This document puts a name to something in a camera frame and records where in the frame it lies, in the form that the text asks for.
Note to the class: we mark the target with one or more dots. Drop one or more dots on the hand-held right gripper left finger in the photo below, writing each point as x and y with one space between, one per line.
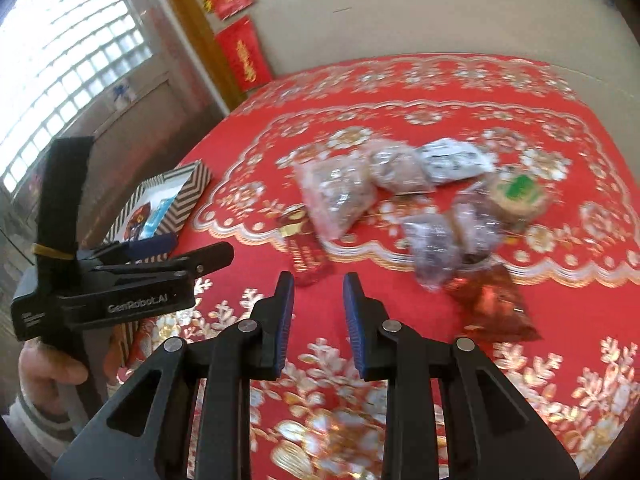
285 320

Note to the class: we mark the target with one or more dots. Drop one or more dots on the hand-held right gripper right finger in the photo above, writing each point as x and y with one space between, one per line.
356 325

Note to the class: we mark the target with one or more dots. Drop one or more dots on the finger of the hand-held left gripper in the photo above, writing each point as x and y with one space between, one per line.
150 247
210 257

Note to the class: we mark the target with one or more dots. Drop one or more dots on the dark red rose snack packet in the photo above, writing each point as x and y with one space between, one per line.
136 222

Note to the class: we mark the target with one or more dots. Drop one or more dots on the light blue sachima packet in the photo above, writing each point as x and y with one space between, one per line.
159 212

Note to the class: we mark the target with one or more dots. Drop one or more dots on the red gold wafer packet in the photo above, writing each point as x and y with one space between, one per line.
305 250

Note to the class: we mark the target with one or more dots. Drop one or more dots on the striped gift box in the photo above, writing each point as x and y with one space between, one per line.
195 180

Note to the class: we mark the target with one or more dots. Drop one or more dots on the clear bag dark dates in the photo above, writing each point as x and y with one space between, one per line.
432 250

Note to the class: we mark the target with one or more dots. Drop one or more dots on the large clear bag brown snacks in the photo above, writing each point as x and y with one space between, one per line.
335 195

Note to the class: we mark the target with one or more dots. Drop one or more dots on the orange brown shiny packet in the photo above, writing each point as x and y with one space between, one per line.
492 305

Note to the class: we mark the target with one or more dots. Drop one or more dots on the clear bag brown dates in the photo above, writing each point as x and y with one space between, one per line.
477 225

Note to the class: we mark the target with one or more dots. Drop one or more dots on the small clear bag brown snacks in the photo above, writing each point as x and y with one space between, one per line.
400 167

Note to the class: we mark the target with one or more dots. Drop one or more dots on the white green striped packet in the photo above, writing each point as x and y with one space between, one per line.
455 160

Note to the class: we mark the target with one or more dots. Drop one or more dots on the green label cake packet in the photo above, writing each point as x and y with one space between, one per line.
520 195

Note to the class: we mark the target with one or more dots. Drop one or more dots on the person's left forearm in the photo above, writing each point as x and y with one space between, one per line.
35 425

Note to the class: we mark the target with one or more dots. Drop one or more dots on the person's left hand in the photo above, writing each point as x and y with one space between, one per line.
45 365

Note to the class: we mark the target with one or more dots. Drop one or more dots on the metal door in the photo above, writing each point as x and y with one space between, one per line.
165 105

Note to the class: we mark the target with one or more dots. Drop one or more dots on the blue flower door sticker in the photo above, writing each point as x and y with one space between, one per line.
122 96

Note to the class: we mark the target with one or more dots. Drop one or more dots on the red floral tablecloth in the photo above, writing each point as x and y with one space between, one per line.
550 270

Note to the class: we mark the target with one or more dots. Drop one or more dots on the glass block window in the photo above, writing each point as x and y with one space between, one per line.
65 50

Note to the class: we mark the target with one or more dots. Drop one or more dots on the large red wall hanging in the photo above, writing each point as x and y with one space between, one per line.
245 55

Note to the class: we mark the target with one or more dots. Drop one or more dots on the yellow door frame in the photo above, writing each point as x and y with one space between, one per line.
190 20

